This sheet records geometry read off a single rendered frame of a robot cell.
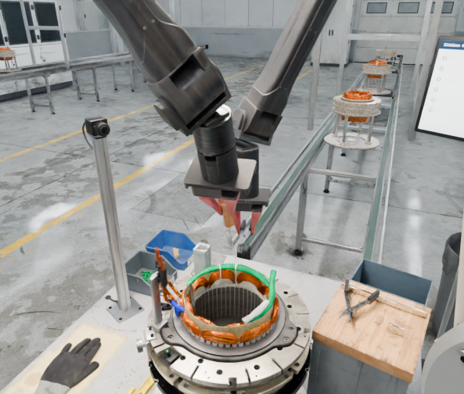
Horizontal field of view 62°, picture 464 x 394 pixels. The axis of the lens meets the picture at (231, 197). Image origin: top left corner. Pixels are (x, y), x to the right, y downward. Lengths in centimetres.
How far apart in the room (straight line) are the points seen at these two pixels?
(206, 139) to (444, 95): 117
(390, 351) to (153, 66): 65
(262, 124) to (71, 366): 80
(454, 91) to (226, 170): 113
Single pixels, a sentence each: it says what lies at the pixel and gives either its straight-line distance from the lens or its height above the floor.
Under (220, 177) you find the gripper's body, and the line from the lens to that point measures 56.
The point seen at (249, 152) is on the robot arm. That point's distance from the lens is 76.
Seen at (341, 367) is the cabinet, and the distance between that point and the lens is 87.
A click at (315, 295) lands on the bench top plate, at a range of 136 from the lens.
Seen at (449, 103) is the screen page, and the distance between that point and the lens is 157.
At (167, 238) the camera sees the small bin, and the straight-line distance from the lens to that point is 158.
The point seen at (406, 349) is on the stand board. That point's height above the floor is 106.
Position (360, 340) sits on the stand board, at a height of 106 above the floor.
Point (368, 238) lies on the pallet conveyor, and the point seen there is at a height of 76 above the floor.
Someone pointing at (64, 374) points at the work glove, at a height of 80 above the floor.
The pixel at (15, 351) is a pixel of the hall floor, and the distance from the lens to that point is 251.
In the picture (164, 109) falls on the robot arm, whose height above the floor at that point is 153.
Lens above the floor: 164
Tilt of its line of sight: 26 degrees down
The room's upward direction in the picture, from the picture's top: straight up
